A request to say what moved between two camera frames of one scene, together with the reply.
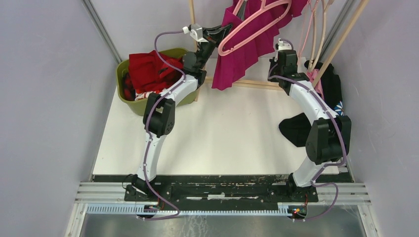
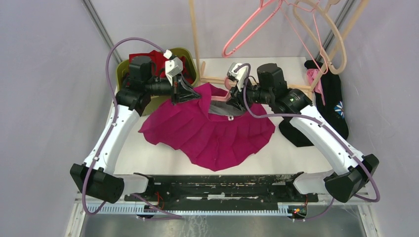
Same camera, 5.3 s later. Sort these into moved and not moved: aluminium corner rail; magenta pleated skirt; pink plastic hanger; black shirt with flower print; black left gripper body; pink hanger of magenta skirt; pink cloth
Moved: pink plastic hanger; black left gripper body; magenta pleated skirt; pink hanger of magenta skirt
Not moved: aluminium corner rail; black shirt with flower print; pink cloth
